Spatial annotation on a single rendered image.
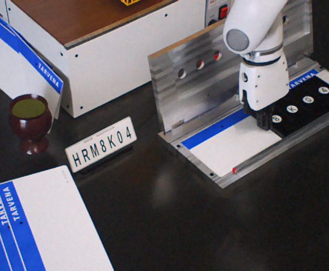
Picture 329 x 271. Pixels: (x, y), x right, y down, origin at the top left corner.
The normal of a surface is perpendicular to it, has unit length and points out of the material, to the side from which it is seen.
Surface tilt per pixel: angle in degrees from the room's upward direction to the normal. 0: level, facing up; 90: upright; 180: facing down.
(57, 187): 0
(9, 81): 63
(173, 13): 90
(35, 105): 0
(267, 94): 77
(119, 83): 90
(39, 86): 69
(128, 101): 0
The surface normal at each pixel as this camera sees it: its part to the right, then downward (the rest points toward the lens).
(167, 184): 0.01, -0.73
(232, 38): -0.58, 0.48
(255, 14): -0.27, 0.48
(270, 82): 0.62, 0.38
